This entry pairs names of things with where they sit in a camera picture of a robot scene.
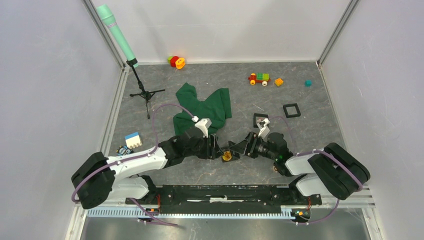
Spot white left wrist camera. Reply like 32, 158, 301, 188
191, 116, 212, 138

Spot teal small cube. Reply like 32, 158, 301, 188
304, 79, 312, 87

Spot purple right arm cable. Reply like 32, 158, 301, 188
268, 115, 364, 226

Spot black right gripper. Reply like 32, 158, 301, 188
229, 131, 277, 161

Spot green fabric garment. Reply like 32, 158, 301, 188
175, 83, 233, 134

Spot blue white toy brick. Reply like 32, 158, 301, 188
124, 132, 143, 149

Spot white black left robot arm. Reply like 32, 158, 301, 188
71, 127, 224, 210

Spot orange toy brick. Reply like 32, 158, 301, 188
274, 78, 284, 87

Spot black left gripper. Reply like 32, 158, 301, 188
184, 133, 224, 160

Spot black square frame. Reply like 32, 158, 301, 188
282, 103, 301, 119

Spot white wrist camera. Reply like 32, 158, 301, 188
256, 118, 270, 138
191, 116, 212, 138

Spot blue cartoon badge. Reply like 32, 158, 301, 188
116, 145, 134, 156

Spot black display frame box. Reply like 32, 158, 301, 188
253, 113, 269, 128

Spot colourful toy brick car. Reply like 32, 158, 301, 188
247, 73, 271, 87

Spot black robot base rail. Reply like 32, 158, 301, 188
137, 175, 322, 214

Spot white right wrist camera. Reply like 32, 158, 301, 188
256, 118, 270, 138

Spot red orange green toy blocks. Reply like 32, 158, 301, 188
167, 55, 186, 70

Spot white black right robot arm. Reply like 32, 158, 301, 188
229, 132, 371, 204

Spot mint green microphone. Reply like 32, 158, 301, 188
96, 4, 138, 68

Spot black tripod microphone stand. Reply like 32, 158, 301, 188
126, 58, 165, 119

